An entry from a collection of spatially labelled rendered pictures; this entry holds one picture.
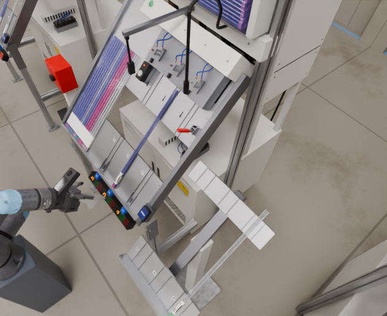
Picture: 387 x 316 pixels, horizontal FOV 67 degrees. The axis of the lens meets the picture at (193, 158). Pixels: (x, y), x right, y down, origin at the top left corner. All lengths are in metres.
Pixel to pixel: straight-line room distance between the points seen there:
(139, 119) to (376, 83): 2.55
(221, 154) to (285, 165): 0.94
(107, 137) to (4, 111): 1.68
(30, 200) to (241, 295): 1.31
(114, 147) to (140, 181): 0.21
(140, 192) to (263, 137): 0.78
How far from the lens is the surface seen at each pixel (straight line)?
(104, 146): 1.39
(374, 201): 2.54
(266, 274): 1.99
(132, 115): 1.72
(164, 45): 1.17
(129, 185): 1.27
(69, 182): 1.15
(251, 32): 0.89
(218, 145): 1.58
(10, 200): 1.06
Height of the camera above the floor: 1.86
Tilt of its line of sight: 55 degrees down
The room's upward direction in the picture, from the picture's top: 5 degrees clockwise
